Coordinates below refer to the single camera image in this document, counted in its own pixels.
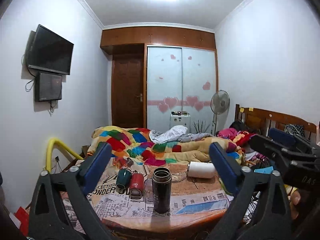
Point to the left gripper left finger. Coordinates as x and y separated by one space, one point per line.
48 218

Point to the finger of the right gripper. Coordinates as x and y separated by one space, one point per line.
277 152
293 142

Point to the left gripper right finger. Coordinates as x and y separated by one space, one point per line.
272 216

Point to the black thermos bottle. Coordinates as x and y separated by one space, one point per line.
161 183

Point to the white thermos cup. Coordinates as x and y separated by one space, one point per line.
201 170

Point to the dark green cup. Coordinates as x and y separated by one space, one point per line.
123 180

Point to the red cup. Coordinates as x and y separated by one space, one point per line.
136 187

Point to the clear glass cup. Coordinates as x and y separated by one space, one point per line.
148 191

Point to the wooden headboard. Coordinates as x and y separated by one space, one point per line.
263 120

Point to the standing electric fan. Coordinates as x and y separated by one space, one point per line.
219 104

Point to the white grey crumpled cloth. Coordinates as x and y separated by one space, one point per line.
178 133

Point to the white small cabinet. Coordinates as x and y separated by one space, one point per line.
180 118

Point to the colourful patchwork quilt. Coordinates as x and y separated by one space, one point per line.
135 143

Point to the white sliding wardrobe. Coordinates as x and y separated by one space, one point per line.
180 79

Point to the small black monitor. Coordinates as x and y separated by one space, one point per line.
48 87

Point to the brown wooden door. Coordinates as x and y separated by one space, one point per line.
127 91

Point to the yellow bed rail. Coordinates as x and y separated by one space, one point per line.
59 156

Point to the wall mounted television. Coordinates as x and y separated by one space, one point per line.
49 52

